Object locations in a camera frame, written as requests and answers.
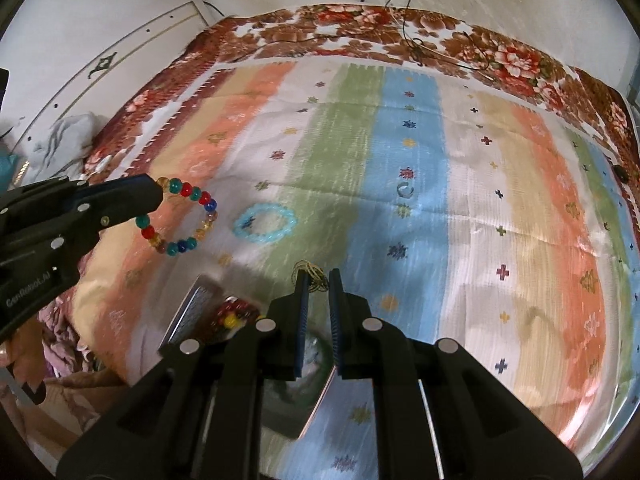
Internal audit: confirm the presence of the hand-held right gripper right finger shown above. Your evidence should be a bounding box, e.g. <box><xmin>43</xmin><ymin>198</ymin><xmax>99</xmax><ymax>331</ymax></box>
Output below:
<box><xmin>327</xmin><ymin>268</ymin><xmax>583</xmax><ymax>480</ymax></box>

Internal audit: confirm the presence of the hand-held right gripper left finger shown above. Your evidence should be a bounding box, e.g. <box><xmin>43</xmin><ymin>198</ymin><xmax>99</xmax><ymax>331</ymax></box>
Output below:
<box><xmin>55</xmin><ymin>270</ymin><xmax>311</xmax><ymax>480</ymax></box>

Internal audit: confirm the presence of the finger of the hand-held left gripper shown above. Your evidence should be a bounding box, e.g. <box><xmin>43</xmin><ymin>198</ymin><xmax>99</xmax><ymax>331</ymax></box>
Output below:
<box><xmin>75</xmin><ymin>190</ymin><xmax>165</xmax><ymax>260</ymax></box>
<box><xmin>75</xmin><ymin>173</ymin><xmax>164</xmax><ymax>200</ymax></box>

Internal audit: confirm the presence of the multicolour glass bead bracelet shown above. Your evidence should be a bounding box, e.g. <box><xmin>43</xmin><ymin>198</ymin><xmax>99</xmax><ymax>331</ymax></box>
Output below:
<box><xmin>134</xmin><ymin>176</ymin><xmax>219</xmax><ymax>257</ymax></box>

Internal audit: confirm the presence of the dark red beaded bracelet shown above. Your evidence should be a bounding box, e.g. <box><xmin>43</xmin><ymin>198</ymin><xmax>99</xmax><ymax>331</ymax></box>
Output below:
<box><xmin>210</xmin><ymin>297</ymin><xmax>261</xmax><ymax>331</ymax></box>

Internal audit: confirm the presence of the yellow and black beaded bracelet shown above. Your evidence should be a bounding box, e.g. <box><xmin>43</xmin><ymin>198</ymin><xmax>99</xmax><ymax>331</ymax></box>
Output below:
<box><xmin>215</xmin><ymin>312</ymin><xmax>266</xmax><ymax>341</ymax></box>

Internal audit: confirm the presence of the light blue beaded bracelet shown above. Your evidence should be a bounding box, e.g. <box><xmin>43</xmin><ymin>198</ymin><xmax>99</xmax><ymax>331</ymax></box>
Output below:
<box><xmin>232</xmin><ymin>203</ymin><xmax>298</xmax><ymax>245</ymax></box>

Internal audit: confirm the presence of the silver metal tin box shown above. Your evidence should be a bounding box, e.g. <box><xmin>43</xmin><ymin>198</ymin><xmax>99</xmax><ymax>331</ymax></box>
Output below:
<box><xmin>157</xmin><ymin>275</ymin><xmax>337</xmax><ymax>438</ymax></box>

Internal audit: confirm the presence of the teal pillow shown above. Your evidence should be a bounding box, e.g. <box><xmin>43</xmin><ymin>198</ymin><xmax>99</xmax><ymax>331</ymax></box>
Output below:
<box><xmin>0</xmin><ymin>152</ymin><xmax>23</xmax><ymax>191</ymax></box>

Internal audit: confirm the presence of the grey crumpled cloth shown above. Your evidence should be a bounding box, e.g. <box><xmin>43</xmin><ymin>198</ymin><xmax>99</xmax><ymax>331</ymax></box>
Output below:
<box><xmin>27</xmin><ymin>112</ymin><xmax>108</xmax><ymax>181</ymax></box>

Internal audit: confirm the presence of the white headboard with gold trim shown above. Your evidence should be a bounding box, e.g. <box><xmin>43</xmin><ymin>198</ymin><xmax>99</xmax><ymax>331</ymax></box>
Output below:
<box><xmin>10</xmin><ymin>1</ymin><xmax>210</xmax><ymax>161</ymax></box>

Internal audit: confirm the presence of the brown floral blanket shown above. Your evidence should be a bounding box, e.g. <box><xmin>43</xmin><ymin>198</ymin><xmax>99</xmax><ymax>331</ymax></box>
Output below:
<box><xmin>82</xmin><ymin>2</ymin><xmax>640</xmax><ymax>186</ymax></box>

